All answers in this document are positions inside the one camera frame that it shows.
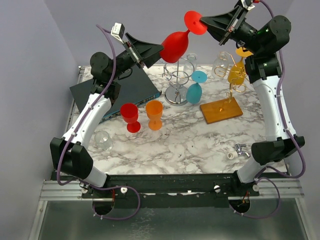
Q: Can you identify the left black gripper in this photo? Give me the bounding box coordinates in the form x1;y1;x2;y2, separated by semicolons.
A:
109;33;164;81

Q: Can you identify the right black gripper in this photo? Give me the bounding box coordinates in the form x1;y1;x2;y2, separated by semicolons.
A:
199;5;263;55

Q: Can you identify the red wine glass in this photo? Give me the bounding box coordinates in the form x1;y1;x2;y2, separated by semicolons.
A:
160;10;208;63
120;103;141;133

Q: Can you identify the yellow wine glass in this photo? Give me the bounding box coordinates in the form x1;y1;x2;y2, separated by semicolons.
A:
227;47;253;86

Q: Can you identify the orange wine glass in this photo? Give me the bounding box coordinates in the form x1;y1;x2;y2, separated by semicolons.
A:
145;100;163;131

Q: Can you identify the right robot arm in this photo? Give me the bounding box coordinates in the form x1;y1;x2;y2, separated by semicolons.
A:
200;1;306;196

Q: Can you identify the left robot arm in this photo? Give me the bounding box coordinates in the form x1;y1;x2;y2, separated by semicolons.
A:
49;33;164;198

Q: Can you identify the clear glass on silver rack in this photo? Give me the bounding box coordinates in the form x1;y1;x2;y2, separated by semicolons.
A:
183;53;198;76

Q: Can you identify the clear ribbed wine glass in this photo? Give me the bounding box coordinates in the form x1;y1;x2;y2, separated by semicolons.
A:
211;51;232;79

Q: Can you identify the blue wine glass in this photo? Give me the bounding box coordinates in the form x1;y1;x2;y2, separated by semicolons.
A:
186;70;208;104

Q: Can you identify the clear glass tumbler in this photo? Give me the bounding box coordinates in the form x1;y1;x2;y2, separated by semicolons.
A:
94;130;113;151

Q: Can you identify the chrome faucet tap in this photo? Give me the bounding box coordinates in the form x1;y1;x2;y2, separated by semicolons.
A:
234;143;251;158

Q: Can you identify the silver wire glass rack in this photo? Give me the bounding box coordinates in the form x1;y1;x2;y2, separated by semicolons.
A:
160;56;191;106

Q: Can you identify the black network switch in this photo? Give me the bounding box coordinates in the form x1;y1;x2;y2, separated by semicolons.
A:
70;66;162;123

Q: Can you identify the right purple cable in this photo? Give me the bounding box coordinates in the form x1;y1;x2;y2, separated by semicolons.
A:
232;0;307;220

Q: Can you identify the purple cable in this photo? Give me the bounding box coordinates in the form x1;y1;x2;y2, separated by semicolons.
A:
56;24;141;222
232;0;307;220

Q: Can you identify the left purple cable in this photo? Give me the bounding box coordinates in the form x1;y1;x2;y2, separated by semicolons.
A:
56;24;141;222

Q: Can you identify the gold wire glass rack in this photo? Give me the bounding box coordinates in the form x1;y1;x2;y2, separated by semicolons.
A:
199;53;248;124

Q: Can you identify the black mounting rail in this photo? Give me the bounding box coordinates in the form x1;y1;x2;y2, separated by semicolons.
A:
82;172;253;210

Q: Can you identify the aluminium frame rail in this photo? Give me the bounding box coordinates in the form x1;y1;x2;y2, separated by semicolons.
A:
39;180;113;202

